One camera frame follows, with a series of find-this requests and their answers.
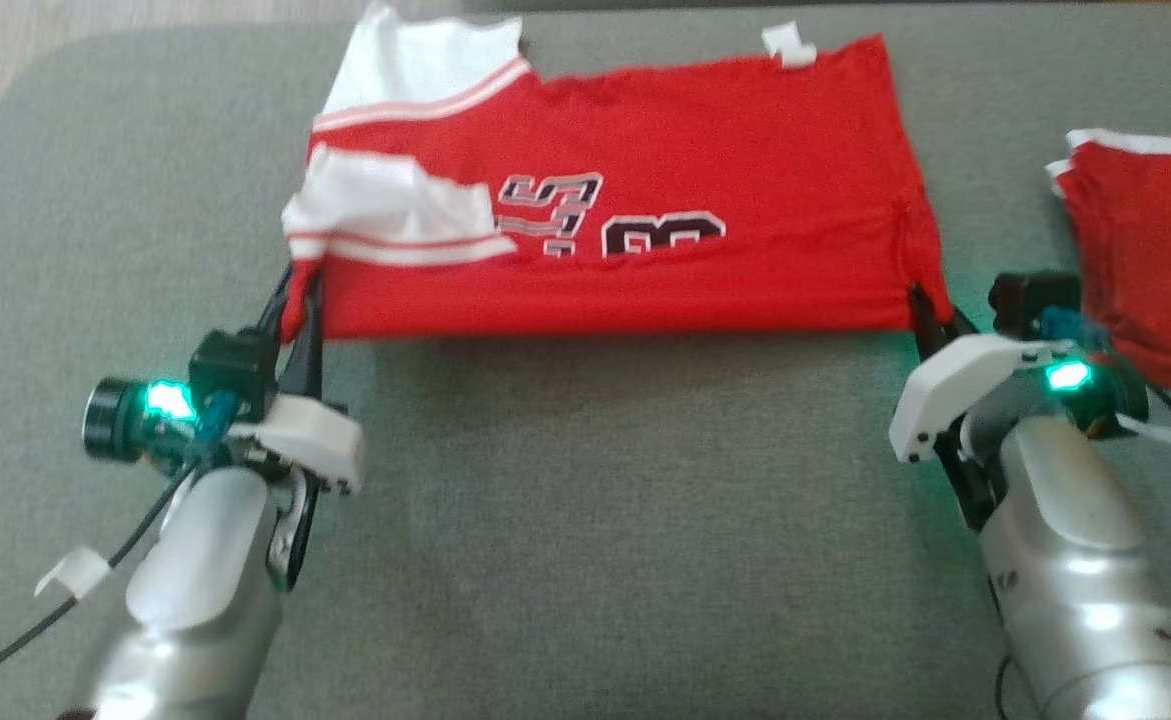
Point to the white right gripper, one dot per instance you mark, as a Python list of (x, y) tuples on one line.
[(955, 385)]

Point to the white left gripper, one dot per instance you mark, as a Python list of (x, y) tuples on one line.
[(315, 440)]

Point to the red shorts with white stripes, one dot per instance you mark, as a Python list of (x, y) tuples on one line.
[(1145, 260)]

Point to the red jersey with white sleeves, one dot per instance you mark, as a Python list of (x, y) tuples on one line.
[(695, 290)]

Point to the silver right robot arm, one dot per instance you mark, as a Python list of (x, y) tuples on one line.
[(1065, 560)]

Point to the large grey fabric sofa cushion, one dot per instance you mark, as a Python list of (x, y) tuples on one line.
[(595, 520)]

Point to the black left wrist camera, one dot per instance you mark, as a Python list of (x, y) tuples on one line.
[(230, 370)]

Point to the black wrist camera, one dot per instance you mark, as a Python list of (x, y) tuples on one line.
[(230, 370), (1030, 300)]

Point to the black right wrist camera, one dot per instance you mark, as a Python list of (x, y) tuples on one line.
[(1030, 300)]

